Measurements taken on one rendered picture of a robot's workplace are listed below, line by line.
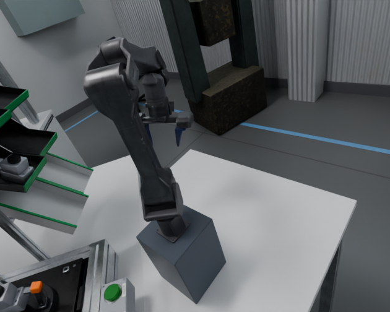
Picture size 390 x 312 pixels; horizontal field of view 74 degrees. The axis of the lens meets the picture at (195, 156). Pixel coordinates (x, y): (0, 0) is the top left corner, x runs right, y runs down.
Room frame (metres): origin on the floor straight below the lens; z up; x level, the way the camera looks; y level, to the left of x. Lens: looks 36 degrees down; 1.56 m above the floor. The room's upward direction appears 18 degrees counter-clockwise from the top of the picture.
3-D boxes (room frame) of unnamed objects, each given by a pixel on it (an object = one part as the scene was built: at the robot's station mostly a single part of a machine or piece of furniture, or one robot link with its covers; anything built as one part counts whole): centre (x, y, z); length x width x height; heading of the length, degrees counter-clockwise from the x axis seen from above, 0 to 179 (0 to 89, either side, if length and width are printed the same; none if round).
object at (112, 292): (0.37, 0.30, 0.96); 0.04 x 0.04 x 0.02
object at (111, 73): (0.45, 0.10, 1.30); 0.07 x 0.06 x 0.32; 78
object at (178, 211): (0.43, 0.11, 1.15); 0.09 x 0.07 x 0.06; 78
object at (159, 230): (0.43, 0.11, 1.09); 0.07 x 0.07 x 0.06; 39
